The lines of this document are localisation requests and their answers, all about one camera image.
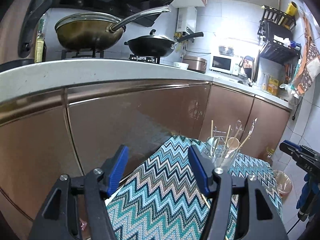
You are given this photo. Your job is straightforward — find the black wok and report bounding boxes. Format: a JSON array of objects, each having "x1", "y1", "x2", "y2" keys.
[{"x1": 124, "y1": 29, "x2": 204, "y2": 57}]

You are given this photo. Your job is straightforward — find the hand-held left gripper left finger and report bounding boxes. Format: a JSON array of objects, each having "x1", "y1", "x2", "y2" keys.
[{"x1": 27, "y1": 144, "x2": 130, "y2": 240}]

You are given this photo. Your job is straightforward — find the stacked metal bowls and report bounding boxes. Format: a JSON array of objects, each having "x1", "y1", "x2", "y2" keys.
[{"x1": 218, "y1": 45, "x2": 234, "y2": 56}]

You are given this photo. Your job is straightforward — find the white microwave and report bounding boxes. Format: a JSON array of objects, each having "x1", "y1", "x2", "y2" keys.
[{"x1": 209, "y1": 54, "x2": 239, "y2": 76}]

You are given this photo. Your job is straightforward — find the zigzag patterned cloth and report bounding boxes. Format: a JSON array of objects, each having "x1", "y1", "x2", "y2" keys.
[{"x1": 105, "y1": 135, "x2": 283, "y2": 240}]

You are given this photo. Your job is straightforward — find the copper rice cooker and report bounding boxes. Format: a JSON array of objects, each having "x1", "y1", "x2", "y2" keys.
[{"x1": 182, "y1": 56, "x2": 207, "y2": 74}]

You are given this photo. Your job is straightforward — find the copper base cabinets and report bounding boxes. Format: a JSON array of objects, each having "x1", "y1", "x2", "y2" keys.
[{"x1": 0, "y1": 79, "x2": 293, "y2": 240}]

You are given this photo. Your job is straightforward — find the clear utensil holder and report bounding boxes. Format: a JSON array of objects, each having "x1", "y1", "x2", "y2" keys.
[{"x1": 204, "y1": 122, "x2": 241, "y2": 172}]

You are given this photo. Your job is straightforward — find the person's right hand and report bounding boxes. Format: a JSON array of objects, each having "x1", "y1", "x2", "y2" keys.
[{"x1": 296, "y1": 173, "x2": 317, "y2": 210}]

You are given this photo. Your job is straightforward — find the white rag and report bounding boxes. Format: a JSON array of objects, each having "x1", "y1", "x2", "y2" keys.
[{"x1": 275, "y1": 37, "x2": 293, "y2": 48}]

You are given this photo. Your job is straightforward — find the yellow roll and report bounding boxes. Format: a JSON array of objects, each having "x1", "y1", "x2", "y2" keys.
[{"x1": 287, "y1": 1, "x2": 298, "y2": 16}]

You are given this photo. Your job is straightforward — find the lined trash bin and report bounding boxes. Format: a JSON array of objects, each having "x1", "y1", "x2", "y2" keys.
[{"x1": 272, "y1": 170, "x2": 292, "y2": 197}]

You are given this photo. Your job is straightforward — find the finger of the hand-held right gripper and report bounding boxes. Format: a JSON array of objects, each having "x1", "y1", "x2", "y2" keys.
[{"x1": 279, "y1": 141, "x2": 302, "y2": 157}]

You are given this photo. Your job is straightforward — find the hanging plastic bag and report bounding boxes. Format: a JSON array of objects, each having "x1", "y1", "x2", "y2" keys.
[{"x1": 280, "y1": 82, "x2": 303, "y2": 105}]

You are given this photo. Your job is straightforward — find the brass wok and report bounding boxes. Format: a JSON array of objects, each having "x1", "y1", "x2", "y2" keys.
[{"x1": 55, "y1": 5, "x2": 173, "y2": 52}]

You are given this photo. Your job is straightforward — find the copper thermos kettle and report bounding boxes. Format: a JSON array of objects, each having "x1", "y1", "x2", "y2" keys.
[{"x1": 0, "y1": 0, "x2": 59, "y2": 73}]

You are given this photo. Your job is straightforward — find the large cooking oil bottle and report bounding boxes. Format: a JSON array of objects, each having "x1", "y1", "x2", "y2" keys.
[{"x1": 265, "y1": 147, "x2": 275, "y2": 165}]

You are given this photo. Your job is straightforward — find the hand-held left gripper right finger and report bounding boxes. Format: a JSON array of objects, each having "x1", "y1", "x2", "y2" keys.
[{"x1": 187, "y1": 144, "x2": 282, "y2": 240}]

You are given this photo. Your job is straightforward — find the patchwork hanging cloth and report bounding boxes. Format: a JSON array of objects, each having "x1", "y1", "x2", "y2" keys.
[{"x1": 291, "y1": 10, "x2": 320, "y2": 95}]

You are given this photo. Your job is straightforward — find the black wall rack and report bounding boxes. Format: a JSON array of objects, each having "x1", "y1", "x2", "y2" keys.
[{"x1": 257, "y1": 4, "x2": 302, "y2": 67}]

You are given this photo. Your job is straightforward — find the green cap oil bottle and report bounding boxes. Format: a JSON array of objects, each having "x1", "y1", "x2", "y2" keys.
[{"x1": 34, "y1": 19, "x2": 47, "y2": 63}]

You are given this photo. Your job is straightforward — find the white water heater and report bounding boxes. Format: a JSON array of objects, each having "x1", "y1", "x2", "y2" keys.
[{"x1": 176, "y1": 6, "x2": 197, "y2": 34}]

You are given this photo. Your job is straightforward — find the yellow detergent bottle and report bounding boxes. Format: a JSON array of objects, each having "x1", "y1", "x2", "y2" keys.
[{"x1": 267, "y1": 76, "x2": 279, "y2": 96}]

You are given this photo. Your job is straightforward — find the glass wok lid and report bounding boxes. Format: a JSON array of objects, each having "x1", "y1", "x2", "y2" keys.
[{"x1": 55, "y1": 12, "x2": 123, "y2": 32}]

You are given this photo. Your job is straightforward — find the black gas stove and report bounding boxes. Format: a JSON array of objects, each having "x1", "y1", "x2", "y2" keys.
[{"x1": 61, "y1": 49, "x2": 160, "y2": 64}]

